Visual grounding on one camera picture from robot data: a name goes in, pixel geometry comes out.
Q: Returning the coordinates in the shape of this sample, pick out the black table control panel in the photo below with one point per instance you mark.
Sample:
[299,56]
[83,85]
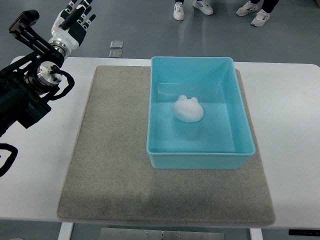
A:
[304,232]

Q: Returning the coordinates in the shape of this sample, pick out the lower floor socket plate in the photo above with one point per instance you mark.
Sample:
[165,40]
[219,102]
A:
[115,54]

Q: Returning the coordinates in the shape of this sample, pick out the white table leg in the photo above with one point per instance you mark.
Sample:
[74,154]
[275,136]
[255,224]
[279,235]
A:
[66,230]
[256,234]

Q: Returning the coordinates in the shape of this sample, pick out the right white table leg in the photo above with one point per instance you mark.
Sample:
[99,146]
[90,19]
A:
[256,234]

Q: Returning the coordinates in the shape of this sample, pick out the upper floor socket plate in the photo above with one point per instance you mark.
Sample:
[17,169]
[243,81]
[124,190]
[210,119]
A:
[116,44]

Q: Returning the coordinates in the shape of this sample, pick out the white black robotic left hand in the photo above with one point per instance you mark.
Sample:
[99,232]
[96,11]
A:
[70,27]

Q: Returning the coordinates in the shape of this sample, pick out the white bunny toy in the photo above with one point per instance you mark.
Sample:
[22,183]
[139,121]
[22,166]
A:
[188,110]

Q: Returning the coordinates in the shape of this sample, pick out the white sneaker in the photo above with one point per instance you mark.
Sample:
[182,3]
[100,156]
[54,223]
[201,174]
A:
[260,19]
[203,6]
[247,8]
[178,11]

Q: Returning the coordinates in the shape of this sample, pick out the floor socket plate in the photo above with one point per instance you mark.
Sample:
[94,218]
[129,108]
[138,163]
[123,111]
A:
[115,54]
[116,44]

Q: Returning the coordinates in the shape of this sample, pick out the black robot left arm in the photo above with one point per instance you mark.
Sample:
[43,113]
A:
[28,84]

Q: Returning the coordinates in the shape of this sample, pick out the grey felt mat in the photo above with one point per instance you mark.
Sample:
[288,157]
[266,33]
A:
[110,178]

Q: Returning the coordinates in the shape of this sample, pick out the white sneaker far left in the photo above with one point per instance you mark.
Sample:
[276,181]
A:
[178,11]

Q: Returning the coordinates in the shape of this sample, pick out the white sneaker far right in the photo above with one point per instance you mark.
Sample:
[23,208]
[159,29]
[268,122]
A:
[260,19]

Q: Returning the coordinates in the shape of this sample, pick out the blue plastic box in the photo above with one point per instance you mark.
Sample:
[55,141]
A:
[222,139]

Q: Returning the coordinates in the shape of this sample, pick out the left white table leg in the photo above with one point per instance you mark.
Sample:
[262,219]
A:
[66,230]

